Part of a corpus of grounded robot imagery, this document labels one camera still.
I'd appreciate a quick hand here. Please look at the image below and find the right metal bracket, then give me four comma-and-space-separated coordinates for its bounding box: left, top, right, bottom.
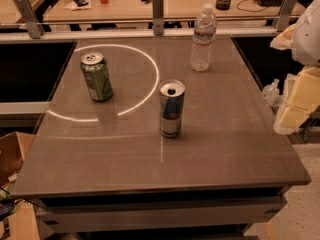
272, 0, 297, 32

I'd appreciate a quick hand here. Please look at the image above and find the cardboard box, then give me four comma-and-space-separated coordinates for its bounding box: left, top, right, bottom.
0, 132, 35, 186

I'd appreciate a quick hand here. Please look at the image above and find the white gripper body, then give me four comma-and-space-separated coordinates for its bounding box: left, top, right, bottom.
291, 0, 320, 66

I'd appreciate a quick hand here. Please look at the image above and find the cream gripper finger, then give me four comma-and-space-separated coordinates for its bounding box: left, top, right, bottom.
270, 24, 295, 50
273, 66, 320, 135

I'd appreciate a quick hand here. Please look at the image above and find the small clear sanitizer bottle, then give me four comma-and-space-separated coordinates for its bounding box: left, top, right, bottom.
262, 79, 280, 106

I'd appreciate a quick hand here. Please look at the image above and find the middle metal bracket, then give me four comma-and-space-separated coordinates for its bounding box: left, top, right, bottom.
152, 0, 164, 35

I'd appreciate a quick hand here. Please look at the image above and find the clear plastic water bottle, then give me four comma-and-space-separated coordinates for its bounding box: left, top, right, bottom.
190, 3, 217, 72

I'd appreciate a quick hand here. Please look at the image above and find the green soda can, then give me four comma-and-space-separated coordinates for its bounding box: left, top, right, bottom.
80, 52, 113, 101

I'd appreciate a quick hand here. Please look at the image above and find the red bull can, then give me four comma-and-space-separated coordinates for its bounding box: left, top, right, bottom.
159, 79, 185, 138

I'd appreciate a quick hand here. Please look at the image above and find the metal bracket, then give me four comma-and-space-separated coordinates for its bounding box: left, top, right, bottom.
272, 0, 297, 32
152, 0, 164, 35
14, 0, 44, 39

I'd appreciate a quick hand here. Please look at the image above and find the white napkin with phone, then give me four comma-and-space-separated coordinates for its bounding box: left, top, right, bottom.
65, 0, 91, 11

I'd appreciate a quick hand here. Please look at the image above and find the left metal bracket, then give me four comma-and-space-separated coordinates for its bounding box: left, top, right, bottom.
14, 0, 44, 39

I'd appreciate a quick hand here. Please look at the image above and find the black cable on desk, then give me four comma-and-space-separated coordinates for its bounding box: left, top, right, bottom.
236, 0, 270, 13

